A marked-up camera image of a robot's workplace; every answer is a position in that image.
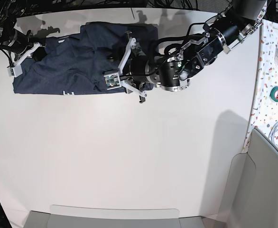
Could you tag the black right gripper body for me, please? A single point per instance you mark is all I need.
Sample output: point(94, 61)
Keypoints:
point(16, 41)

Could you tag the grey plastic bin front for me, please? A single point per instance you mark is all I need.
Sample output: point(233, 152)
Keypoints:
point(78, 217)

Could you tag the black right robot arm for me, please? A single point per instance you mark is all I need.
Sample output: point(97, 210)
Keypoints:
point(10, 10)

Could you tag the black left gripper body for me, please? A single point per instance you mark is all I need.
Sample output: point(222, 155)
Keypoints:
point(143, 74)

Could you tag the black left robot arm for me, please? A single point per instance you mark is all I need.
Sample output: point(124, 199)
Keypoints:
point(171, 62)

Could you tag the green tape roll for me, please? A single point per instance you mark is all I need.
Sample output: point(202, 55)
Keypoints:
point(274, 94)

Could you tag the grey plastic bin right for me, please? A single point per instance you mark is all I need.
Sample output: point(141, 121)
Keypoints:
point(250, 198)

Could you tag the navy blue t-shirt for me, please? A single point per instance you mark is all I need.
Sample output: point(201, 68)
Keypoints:
point(74, 65)

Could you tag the grey plastic bin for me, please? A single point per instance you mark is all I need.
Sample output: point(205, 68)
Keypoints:
point(250, 198)
point(78, 217)

